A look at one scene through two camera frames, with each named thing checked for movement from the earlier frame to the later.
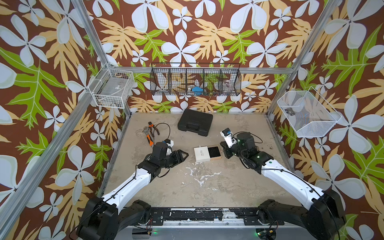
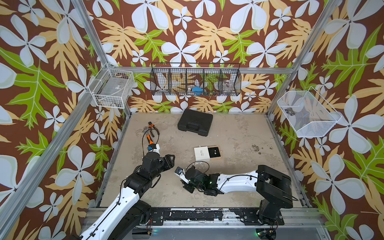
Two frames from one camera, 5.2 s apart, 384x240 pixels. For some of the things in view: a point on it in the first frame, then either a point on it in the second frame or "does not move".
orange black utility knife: [150, 140] does not move
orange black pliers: [151, 126] does not move
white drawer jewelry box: [204, 154] does not move
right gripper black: [226, 149] to [186, 187]
